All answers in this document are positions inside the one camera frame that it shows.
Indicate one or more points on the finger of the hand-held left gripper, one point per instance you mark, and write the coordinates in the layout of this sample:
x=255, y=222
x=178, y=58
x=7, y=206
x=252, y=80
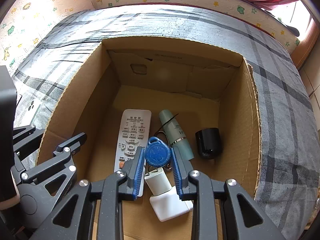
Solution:
x=27, y=135
x=62, y=162

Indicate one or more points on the white remote control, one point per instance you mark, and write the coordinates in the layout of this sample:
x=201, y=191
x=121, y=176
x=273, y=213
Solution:
x=132, y=130

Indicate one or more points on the light blue tube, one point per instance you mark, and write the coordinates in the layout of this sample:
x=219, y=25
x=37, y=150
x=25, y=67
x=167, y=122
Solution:
x=175, y=132

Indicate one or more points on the orange curtain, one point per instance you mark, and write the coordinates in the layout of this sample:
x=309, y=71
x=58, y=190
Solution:
x=310, y=45

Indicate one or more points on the large white charger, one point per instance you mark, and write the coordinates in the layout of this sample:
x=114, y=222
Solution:
x=170, y=207

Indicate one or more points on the blue key fob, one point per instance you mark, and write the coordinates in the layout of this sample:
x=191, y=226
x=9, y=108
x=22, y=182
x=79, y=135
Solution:
x=157, y=152

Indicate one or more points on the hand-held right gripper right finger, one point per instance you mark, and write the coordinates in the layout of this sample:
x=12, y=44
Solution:
x=179, y=177

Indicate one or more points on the small white charger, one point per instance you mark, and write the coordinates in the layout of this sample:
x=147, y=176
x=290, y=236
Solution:
x=158, y=182

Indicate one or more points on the cardboard box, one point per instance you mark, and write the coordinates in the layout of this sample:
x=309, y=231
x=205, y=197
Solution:
x=180, y=87

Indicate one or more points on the white wardrobe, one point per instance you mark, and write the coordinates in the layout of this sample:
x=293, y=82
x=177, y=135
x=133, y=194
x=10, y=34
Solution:
x=312, y=90

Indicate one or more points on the black object on windowsill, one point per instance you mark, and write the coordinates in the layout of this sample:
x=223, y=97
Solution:
x=287, y=26

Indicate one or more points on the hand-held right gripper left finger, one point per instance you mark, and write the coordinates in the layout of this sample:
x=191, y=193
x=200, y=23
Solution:
x=138, y=172

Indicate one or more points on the grey plaid bedsheet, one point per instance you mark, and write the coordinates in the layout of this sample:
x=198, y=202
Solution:
x=280, y=110

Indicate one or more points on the small black glossy device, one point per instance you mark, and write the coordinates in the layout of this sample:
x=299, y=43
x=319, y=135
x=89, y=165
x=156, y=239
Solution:
x=208, y=142

